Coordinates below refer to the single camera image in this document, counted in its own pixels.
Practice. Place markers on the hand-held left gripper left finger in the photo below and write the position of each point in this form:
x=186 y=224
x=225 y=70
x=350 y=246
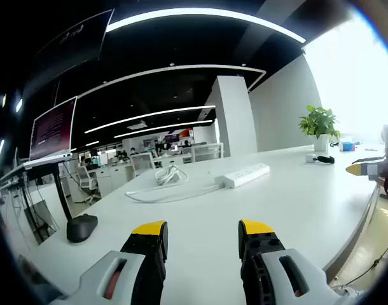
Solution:
x=143 y=267

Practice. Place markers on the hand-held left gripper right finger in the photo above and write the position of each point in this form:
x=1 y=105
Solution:
x=260 y=270

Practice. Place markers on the white charger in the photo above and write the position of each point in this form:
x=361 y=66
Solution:
x=310 y=158

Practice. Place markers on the white power strip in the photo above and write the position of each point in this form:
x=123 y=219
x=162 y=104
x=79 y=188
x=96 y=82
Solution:
x=241 y=175

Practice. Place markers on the white desk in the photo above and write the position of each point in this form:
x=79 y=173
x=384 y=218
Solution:
x=213 y=206

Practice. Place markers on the long ceiling light strip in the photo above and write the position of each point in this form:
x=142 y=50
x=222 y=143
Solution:
x=162 y=127
x=149 y=115

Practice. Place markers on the bright ceiling light strip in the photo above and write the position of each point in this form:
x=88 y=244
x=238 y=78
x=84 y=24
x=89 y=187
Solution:
x=200 y=14

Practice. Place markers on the small blue box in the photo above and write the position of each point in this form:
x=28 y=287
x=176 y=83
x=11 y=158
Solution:
x=347 y=146

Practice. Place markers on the green potted plant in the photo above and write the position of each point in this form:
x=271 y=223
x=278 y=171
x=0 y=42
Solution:
x=319 y=124

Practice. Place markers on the black laptop stand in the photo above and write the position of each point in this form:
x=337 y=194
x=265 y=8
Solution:
x=82 y=227

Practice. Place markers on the white office chair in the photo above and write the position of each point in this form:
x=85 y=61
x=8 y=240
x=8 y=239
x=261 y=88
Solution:
x=85 y=179

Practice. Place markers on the open silver laptop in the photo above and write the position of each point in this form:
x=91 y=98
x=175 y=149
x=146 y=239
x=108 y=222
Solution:
x=52 y=130

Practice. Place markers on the curved white ceiling light line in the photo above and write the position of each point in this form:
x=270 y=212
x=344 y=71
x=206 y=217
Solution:
x=181 y=67

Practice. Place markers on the black hanging display screen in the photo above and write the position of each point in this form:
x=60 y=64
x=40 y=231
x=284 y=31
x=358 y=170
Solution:
x=76 y=44

